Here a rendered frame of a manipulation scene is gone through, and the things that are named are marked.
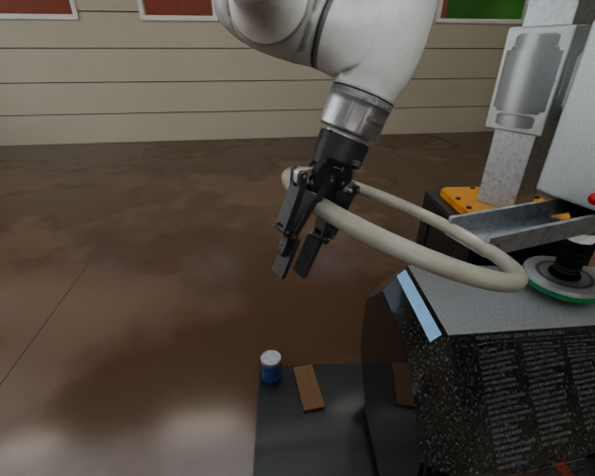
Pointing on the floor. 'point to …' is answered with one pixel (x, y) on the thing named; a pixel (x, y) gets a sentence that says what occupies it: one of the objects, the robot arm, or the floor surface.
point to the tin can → (271, 366)
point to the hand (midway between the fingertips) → (296, 257)
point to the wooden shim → (308, 388)
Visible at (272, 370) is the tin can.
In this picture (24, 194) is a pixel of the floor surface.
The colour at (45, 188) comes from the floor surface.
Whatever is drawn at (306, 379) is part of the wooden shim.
